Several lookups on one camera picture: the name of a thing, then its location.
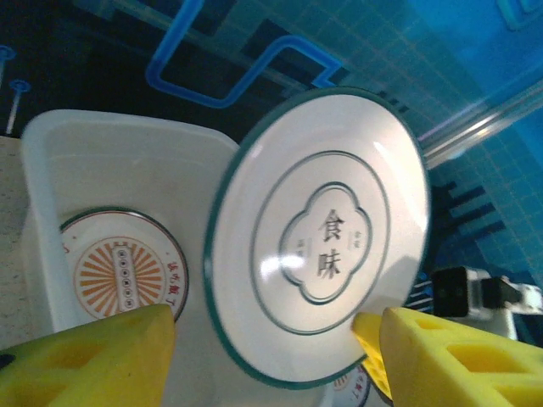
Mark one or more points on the aluminium enclosure post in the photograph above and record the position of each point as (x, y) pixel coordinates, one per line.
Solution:
(488, 125)

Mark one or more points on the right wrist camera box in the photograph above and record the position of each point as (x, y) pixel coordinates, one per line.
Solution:
(454, 290)

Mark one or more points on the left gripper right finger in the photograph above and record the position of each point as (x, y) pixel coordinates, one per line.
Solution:
(458, 373)

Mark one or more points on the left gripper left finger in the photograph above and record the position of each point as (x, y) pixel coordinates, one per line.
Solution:
(76, 369)

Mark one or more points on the orange sunburst plate teal rim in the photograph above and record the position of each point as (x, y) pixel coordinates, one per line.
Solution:
(352, 388)
(123, 263)
(297, 191)

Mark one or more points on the white plastic bin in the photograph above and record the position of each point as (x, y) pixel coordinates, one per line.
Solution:
(127, 169)

